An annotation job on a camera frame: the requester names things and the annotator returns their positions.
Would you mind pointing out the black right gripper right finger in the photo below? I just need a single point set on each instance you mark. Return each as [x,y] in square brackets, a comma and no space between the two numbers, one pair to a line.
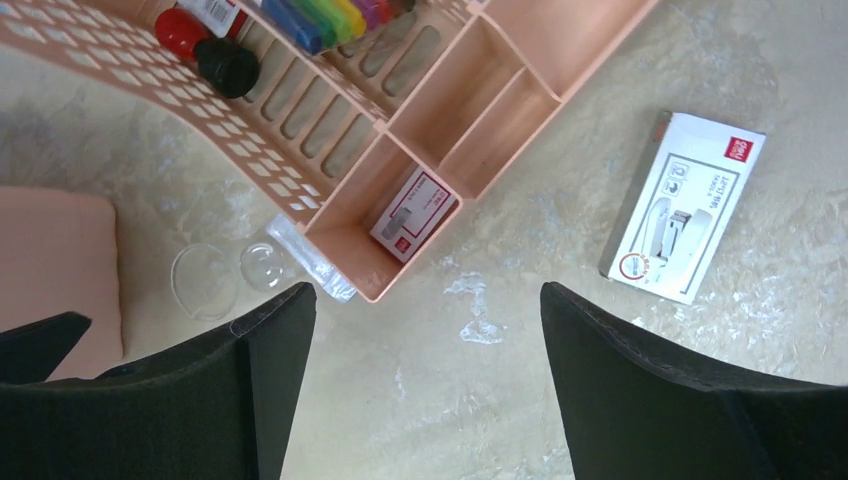
[635,405]

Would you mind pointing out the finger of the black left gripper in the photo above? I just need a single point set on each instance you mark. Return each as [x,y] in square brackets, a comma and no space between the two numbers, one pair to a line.
[32,352]

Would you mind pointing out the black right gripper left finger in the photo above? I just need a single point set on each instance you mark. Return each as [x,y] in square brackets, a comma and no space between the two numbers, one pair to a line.
[217,406]

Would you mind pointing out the pink plastic bin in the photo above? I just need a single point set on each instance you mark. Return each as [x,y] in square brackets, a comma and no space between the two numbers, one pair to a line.
[59,253]

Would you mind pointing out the small white plastic bag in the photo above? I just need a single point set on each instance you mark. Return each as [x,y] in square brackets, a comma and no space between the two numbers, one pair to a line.
[284,232]

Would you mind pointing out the small white red box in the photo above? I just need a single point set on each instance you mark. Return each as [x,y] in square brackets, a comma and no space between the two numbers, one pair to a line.
[687,185]

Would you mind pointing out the red white staples box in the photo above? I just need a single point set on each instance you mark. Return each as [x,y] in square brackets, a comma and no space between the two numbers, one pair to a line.
[413,214]

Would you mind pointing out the peach mesh file organizer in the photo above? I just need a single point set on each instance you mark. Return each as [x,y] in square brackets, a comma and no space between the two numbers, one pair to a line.
[455,88]

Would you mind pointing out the red black marker bottles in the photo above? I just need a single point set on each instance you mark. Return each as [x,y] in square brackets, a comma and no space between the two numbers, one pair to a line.
[230,69]

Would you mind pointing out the colourful item in organizer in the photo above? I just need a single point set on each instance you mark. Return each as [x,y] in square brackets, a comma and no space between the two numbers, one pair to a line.
[317,26]

